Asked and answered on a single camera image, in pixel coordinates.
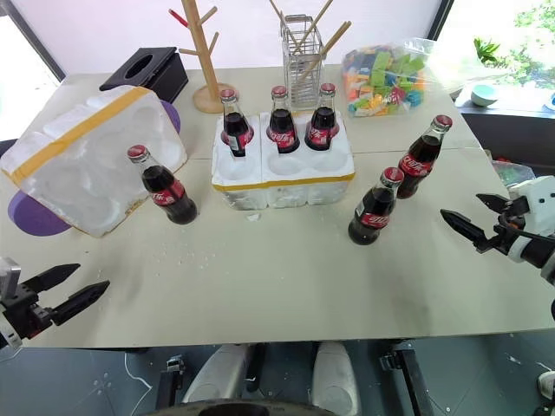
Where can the purple round mat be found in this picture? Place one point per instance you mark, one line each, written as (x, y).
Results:
(37, 216)

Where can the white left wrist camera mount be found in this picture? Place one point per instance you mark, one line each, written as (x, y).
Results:
(8, 275)

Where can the black window frame post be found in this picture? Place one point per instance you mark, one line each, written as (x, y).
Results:
(37, 41)
(440, 17)

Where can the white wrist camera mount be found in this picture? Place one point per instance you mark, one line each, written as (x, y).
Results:
(537, 190)
(8, 275)

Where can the white robot leg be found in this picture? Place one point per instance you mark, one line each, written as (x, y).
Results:
(334, 377)
(221, 372)

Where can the glass cola bottle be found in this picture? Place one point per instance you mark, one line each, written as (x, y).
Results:
(236, 125)
(282, 125)
(321, 125)
(167, 190)
(373, 216)
(418, 164)

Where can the white left robot leg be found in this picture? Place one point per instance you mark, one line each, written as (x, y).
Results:
(221, 372)

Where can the dark rounded robot torso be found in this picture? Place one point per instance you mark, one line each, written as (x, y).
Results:
(256, 409)

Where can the black tissue box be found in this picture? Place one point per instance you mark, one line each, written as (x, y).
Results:
(147, 69)

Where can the bag of coloured blocks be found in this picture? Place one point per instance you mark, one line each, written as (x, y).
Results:
(386, 82)

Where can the white right robot leg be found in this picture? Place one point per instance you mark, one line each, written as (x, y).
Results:
(334, 377)

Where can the wooden mug tree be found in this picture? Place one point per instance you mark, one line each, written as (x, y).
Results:
(204, 56)

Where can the teal bowl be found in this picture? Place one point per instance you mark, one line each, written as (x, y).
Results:
(484, 96)

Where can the green potted plant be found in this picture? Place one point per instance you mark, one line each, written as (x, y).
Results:
(486, 50)

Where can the white shoe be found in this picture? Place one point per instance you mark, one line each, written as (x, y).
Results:
(547, 383)

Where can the black table leg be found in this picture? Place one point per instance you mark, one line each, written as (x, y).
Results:
(409, 377)
(171, 381)

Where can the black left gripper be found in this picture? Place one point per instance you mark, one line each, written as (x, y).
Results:
(24, 310)

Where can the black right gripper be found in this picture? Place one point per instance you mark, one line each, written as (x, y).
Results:
(507, 225)

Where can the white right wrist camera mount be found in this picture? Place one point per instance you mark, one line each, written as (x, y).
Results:
(537, 190)

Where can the wooden chopstick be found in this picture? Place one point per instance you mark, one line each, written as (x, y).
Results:
(282, 18)
(318, 16)
(334, 40)
(289, 37)

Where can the white foam lid yellow tape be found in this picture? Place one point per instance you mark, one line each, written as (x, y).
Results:
(82, 147)

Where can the white foam bottle tray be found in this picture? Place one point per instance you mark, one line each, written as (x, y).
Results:
(282, 177)

